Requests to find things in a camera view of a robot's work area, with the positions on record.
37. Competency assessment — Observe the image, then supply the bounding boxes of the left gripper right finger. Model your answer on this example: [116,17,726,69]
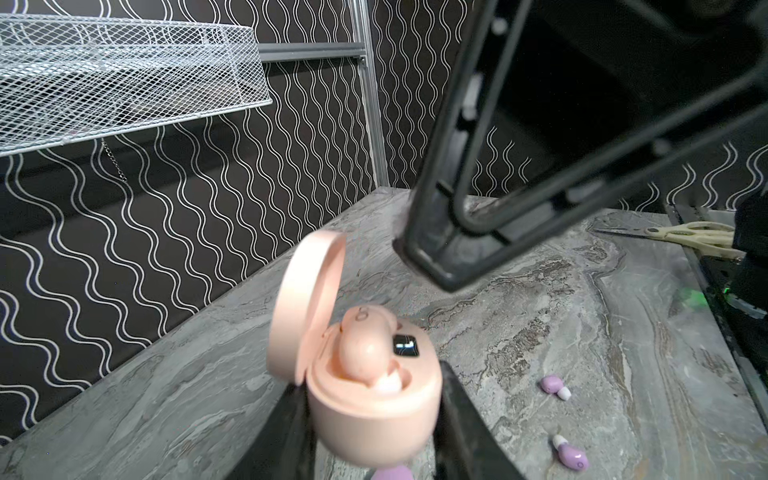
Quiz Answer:
[433,360,522,480]

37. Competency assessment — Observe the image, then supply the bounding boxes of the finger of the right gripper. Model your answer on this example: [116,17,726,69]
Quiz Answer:
[393,1,534,291]

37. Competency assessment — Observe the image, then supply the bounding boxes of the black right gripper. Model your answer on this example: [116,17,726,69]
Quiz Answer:
[443,0,768,292]

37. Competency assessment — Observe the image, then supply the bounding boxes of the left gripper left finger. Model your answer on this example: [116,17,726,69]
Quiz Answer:
[226,385,317,480]

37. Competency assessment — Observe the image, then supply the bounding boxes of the purple earbud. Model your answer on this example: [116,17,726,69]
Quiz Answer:
[552,435,590,471]
[539,375,572,401]

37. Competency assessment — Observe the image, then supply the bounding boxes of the white handled scissors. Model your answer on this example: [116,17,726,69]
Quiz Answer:
[594,221,746,260]

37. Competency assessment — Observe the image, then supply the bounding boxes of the white mesh wall basket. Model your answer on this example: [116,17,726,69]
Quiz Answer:
[1,14,272,156]

